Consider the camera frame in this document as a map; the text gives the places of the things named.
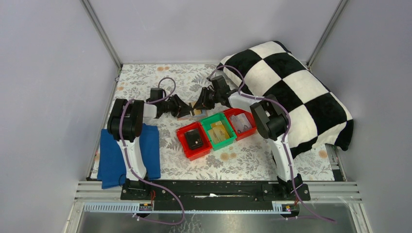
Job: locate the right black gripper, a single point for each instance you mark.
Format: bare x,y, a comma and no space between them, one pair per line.
206,98

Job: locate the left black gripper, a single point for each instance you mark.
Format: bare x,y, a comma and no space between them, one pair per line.
179,108

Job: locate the gold credit card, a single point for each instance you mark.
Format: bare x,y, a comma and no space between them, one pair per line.
196,112

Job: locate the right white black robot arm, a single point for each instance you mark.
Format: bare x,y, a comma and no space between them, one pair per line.
271,119

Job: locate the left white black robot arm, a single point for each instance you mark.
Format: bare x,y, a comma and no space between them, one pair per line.
125,125

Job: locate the black card stack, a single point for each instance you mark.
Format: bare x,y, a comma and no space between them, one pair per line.
193,139

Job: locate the gold credit cards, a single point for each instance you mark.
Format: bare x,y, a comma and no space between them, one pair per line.
218,132

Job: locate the silver white credit cards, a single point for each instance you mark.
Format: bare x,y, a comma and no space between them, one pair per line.
240,123

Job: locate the right red plastic bin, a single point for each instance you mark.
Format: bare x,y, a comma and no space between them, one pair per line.
236,111

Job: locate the red plastic bin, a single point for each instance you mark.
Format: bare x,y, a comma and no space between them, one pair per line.
200,152
236,111

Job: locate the green plastic bin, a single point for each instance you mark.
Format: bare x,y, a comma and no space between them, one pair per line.
206,122

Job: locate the left red plastic bin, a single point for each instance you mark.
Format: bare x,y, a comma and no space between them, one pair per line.
200,152

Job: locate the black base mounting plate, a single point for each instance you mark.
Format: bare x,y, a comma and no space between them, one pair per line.
260,190

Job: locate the blue folded cloth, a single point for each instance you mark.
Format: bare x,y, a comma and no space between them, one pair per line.
112,170

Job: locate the black white checkered blanket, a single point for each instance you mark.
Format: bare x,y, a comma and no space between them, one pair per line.
317,116

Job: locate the aluminium frame rail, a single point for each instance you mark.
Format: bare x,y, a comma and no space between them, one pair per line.
99,200

